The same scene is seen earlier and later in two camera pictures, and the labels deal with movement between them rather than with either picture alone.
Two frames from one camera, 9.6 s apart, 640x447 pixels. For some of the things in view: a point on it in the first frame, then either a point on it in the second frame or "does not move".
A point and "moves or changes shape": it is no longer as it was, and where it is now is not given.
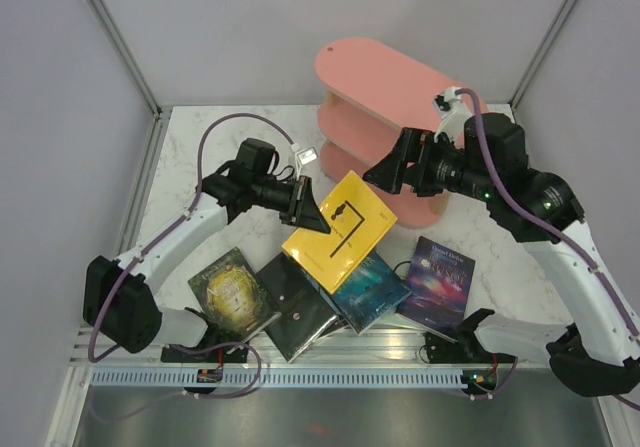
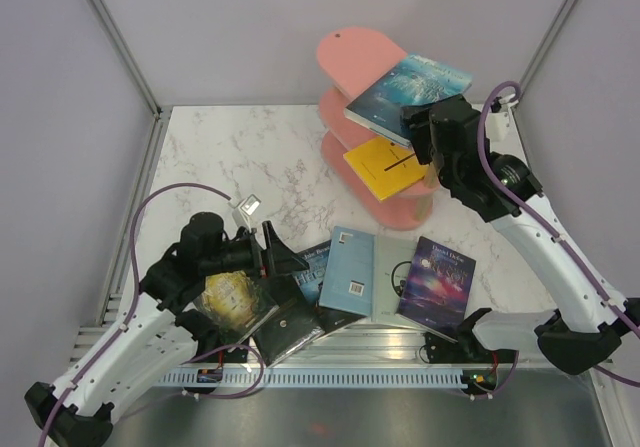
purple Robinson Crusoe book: x=440 y=285 does not move
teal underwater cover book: x=369 y=293 to x=380 y=106
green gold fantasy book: x=234 y=297 does not move
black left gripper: x=306 y=212 to x=276 y=259
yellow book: x=357 y=220 moves or changes shape
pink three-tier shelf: x=369 y=97 does not move
